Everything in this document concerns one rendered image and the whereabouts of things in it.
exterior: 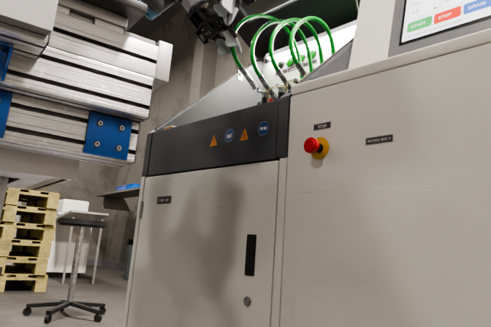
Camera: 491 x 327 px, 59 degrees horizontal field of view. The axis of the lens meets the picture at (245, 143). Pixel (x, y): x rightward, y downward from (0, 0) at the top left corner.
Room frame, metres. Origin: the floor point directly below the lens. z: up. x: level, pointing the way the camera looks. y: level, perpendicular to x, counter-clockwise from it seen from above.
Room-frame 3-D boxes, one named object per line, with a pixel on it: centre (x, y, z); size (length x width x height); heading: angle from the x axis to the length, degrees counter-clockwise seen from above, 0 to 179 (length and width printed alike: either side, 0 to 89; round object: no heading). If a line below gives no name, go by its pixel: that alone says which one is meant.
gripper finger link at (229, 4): (1.16, 0.08, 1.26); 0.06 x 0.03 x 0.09; 132
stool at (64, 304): (3.30, 1.18, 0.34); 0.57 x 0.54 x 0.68; 120
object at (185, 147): (1.31, 0.12, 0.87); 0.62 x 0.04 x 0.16; 42
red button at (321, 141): (0.95, -0.16, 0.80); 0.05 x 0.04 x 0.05; 42
